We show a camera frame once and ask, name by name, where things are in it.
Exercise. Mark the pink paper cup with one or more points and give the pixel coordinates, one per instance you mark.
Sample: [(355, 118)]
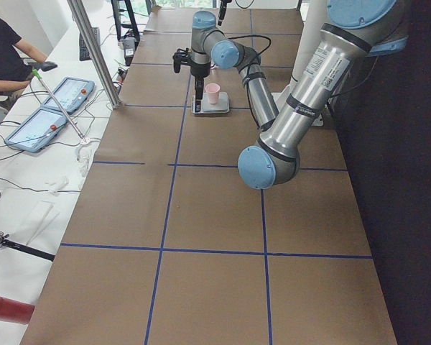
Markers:
[(212, 91)]

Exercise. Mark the grey digital kitchen scale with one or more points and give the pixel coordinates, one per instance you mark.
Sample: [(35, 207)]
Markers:
[(208, 108)]

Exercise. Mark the grey power adapter box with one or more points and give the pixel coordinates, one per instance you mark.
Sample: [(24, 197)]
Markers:
[(129, 46)]

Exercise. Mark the black keyboard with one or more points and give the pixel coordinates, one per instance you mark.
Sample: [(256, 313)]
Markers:
[(84, 53)]

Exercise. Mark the far blue teach pendant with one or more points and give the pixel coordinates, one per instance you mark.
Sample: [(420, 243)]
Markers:
[(72, 92)]

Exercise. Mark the blue teach pendant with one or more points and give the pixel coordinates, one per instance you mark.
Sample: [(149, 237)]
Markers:
[(37, 131), (72, 92)]

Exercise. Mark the metal rod with green tip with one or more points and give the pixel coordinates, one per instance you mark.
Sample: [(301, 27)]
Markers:
[(83, 138)]

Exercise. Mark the near blue teach pendant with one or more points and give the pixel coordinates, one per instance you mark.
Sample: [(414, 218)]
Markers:
[(37, 131)]

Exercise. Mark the person in black shirt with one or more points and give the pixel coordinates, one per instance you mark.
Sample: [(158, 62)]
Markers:
[(15, 75)]

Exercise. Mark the black tripod leg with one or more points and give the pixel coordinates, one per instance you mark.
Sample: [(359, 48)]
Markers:
[(5, 242)]

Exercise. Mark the red cylinder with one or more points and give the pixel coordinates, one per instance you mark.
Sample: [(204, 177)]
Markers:
[(14, 311)]

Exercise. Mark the white pillar with base plate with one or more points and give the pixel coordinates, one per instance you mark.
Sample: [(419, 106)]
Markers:
[(315, 16)]

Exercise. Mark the aluminium frame post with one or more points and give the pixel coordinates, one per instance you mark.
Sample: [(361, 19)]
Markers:
[(84, 25)]

